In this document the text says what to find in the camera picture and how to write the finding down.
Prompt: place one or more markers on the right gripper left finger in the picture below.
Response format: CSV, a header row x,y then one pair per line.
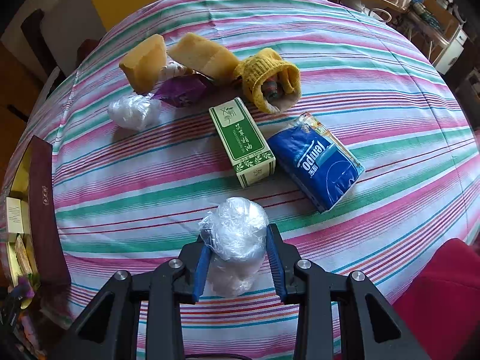
x,y
107,327

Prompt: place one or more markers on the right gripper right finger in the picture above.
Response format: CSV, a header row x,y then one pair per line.
x,y
369,326

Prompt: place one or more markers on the white plastic bag ball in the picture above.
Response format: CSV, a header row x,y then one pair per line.
x,y
236,233

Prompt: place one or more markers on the yellow knitted sock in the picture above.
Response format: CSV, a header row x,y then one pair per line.
x,y
268,81

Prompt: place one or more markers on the yellow sponge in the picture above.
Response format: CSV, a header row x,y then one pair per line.
x,y
207,57
142,64

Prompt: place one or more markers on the red blanket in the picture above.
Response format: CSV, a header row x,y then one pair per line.
x,y
441,305

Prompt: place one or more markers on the dark red storage box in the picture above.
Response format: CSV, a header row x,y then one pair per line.
x,y
30,245

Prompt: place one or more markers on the blue tissue pack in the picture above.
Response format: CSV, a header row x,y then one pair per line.
x,y
319,163

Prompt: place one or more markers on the striped bed sheet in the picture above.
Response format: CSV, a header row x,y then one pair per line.
x,y
127,200

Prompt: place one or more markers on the green white carton box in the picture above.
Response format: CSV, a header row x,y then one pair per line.
x,y
244,143

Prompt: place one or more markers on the purple wrapper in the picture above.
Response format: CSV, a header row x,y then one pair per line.
x,y
182,91

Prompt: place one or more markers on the white crumpled wrapper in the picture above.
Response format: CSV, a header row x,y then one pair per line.
x,y
173,69

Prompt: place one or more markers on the wooden shelf stand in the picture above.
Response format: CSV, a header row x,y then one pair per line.
x,y
437,33

